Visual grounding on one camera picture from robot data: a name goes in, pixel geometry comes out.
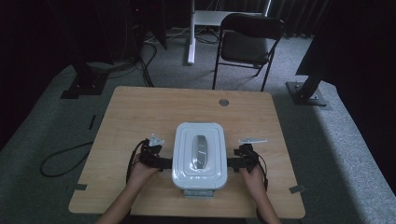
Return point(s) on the black metal stand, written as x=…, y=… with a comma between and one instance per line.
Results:
x=85, y=81
x=306, y=91

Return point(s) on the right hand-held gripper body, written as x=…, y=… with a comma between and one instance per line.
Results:
x=247, y=154

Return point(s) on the black folding chair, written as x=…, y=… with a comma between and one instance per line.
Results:
x=246, y=46

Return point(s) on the clear plastic storage box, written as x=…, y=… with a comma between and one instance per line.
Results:
x=198, y=193

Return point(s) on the round grey table grommet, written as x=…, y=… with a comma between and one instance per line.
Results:
x=223, y=102

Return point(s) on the person's right hand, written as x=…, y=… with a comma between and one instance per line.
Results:
x=253, y=182

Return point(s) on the person's left hand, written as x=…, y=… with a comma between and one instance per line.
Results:
x=141, y=175

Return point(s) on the grey tape piece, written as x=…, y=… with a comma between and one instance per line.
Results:
x=297, y=189
x=80, y=187

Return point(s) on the pale grey box lid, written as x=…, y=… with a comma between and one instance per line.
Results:
x=199, y=155

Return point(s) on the black tape strip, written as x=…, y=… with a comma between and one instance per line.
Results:
x=92, y=122

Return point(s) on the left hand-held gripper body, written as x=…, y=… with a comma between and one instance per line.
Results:
x=151, y=152

